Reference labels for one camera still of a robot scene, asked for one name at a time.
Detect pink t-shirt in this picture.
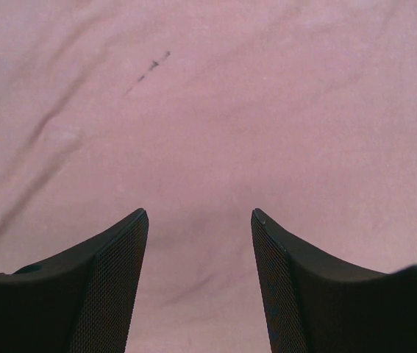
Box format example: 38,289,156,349
0,1,417,352

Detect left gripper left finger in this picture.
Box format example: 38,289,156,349
0,209,149,352

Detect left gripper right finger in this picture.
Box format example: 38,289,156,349
251,209,417,353

